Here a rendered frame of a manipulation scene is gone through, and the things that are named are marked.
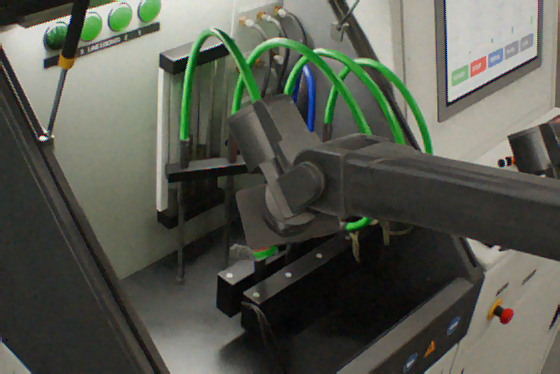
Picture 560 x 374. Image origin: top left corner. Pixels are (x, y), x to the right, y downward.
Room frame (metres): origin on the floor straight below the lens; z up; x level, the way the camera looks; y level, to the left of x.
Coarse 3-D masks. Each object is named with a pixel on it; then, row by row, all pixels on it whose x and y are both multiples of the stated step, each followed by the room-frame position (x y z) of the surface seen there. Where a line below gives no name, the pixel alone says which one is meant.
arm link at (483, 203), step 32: (320, 160) 0.61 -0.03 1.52; (352, 160) 0.60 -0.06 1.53; (384, 160) 0.58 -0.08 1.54; (416, 160) 0.58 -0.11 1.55; (448, 160) 0.57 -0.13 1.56; (352, 192) 0.59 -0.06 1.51; (384, 192) 0.57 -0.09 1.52; (416, 192) 0.55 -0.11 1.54; (448, 192) 0.54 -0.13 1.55; (480, 192) 0.52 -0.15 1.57; (512, 192) 0.50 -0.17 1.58; (544, 192) 0.49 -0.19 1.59; (416, 224) 0.55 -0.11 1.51; (448, 224) 0.53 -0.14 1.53; (480, 224) 0.51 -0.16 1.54; (512, 224) 0.49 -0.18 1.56; (544, 224) 0.48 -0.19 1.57; (544, 256) 0.47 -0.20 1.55
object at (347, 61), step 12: (300, 60) 1.25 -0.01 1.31; (348, 60) 1.19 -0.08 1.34; (300, 72) 1.26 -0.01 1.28; (360, 72) 1.17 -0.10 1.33; (288, 84) 1.26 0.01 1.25; (372, 84) 1.16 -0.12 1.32; (384, 96) 1.15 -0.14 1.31; (384, 108) 1.13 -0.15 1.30; (396, 120) 1.13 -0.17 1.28; (396, 132) 1.11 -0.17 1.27; (348, 216) 1.15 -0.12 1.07
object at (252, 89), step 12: (204, 36) 1.12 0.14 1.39; (216, 36) 1.08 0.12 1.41; (228, 36) 1.06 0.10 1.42; (192, 48) 1.16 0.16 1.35; (228, 48) 1.03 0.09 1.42; (192, 60) 1.17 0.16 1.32; (240, 60) 1.00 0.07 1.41; (192, 72) 1.18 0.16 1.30; (240, 72) 0.99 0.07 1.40; (192, 84) 1.19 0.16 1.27; (252, 84) 0.97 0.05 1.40; (252, 96) 0.95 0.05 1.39; (180, 120) 1.20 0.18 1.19; (180, 132) 1.20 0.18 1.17; (264, 252) 0.88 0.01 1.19
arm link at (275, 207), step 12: (276, 156) 0.66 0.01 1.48; (264, 168) 0.66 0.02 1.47; (276, 168) 0.66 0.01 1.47; (276, 180) 0.65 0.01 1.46; (264, 192) 0.65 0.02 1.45; (276, 192) 0.65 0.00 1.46; (264, 204) 0.66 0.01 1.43; (276, 204) 0.64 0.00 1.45; (276, 216) 0.63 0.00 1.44; (288, 216) 0.63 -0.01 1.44; (300, 216) 0.64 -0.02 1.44; (312, 216) 0.64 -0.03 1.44; (288, 228) 0.65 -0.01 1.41; (300, 228) 0.66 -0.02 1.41
